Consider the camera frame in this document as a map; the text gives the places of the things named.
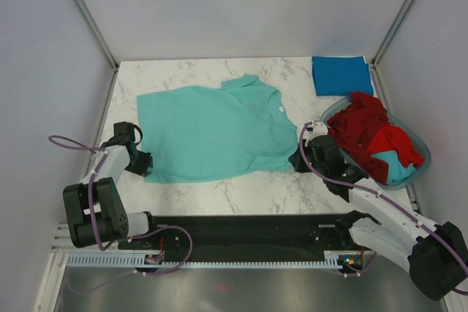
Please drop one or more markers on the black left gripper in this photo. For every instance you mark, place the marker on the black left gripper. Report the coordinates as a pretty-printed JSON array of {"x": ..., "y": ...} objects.
[{"x": 146, "y": 162}]

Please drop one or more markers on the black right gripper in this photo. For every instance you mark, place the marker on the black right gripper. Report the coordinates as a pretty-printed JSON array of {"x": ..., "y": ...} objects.
[{"x": 296, "y": 160}]

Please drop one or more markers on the teal t shirt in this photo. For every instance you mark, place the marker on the teal t shirt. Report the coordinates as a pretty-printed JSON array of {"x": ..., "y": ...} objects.
[
  {"x": 200, "y": 134},
  {"x": 397, "y": 172}
]

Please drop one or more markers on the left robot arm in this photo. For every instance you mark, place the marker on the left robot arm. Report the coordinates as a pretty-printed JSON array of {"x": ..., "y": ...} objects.
[{"x": 95, "y": 213}]

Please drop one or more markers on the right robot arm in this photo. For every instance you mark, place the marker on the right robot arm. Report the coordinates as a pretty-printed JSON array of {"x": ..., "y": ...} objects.
[{"x": 434, "y": 255}]

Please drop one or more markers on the red t shirts pile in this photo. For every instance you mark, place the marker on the red t shirts pile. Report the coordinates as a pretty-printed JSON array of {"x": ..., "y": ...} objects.
[{"x": 376, "y": 136}]

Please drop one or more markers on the translucent blue plastic basket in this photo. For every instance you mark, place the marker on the translucent blue plastic basket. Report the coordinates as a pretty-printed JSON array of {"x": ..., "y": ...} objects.
[{"x": 402, "y": 166}]

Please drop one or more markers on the folded blue t shirt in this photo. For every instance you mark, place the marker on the folded blue t shirt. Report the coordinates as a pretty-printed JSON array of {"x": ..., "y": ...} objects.
[{"x": 340, "y": 76}]

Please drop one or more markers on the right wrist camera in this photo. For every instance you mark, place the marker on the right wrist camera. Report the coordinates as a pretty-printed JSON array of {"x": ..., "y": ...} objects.
[{"x": 315, "y": 129}]

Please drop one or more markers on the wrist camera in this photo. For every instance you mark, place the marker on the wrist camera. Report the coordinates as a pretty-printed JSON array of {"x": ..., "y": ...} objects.
[
  {"x": 128, "y": 130},
  {"x": 315, "y": 129}
]

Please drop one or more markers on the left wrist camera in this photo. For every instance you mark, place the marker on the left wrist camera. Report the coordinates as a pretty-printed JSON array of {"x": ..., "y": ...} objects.
[{"x": 128, "y": 130}]

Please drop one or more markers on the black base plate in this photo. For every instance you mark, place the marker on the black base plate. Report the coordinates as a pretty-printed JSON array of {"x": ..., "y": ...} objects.
[{"x": 268, "y": 237}]

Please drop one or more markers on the white slotted cable duct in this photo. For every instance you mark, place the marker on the white slotted cable duct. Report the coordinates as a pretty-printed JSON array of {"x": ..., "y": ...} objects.
[{"x": 147, "y": 261}]

